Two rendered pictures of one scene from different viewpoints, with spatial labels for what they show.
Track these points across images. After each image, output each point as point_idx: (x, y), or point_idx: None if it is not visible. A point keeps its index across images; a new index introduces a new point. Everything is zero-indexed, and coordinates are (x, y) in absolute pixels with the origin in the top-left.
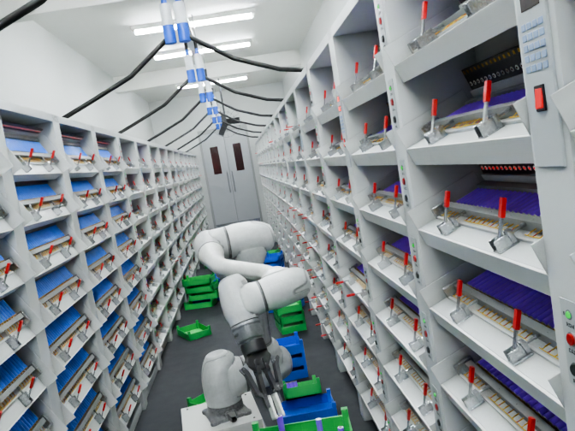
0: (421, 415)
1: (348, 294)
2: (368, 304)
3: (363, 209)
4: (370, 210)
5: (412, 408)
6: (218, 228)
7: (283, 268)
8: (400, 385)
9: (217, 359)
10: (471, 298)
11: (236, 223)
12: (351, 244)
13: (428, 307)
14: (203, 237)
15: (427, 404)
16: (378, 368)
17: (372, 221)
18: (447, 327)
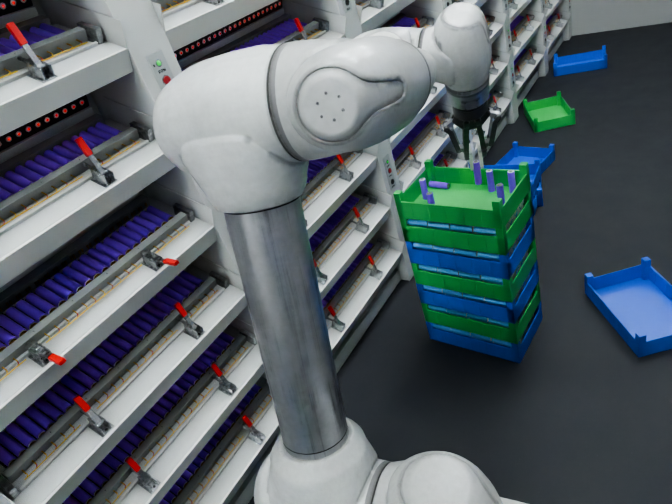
0: (352, 180)
1: (172, 261)
2: (213, 220)
3: (185, 21)
4: (210, 8)
5: (329, 216)
6: (304, 40)
7: (375, 29)
8: (310, 221)
9: (448, 453)
10: (357, 3)
11: (244, 48)
12: (32, 228)
13: (359, 24)
14: (377, 36)
15: (344, 170)
16: (215, 364)
17: (210, 31)
18: (373, 24)
